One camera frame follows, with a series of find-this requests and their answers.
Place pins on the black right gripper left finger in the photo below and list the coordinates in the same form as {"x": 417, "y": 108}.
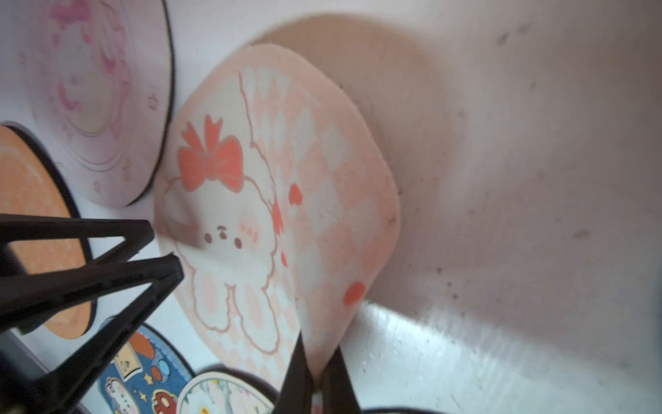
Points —
{"x": 295, "y": 396}

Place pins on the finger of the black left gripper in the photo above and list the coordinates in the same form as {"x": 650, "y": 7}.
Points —
{"x": 135, "y": 233}
{"x": 30, "y": 300}

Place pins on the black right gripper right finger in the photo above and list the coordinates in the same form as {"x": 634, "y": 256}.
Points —
{"x": 338, "y": 396}

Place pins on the white doodle pastel coaster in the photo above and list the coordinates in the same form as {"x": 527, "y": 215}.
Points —
{"x": 227, "y": 390}

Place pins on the pink unicorn horse coaster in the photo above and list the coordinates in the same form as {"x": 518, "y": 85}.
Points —
{"x": 99, "y": 77}

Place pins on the pink checkered bear coaster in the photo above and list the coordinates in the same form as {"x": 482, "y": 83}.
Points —
{"x": 280, "y": 206}

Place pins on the orange round coaster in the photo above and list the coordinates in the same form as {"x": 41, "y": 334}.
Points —
{"x": 35, "y": 204}

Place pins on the blue toast cartoon coaster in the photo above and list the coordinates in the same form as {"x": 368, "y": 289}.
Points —
{"x": 147, "y": 375}

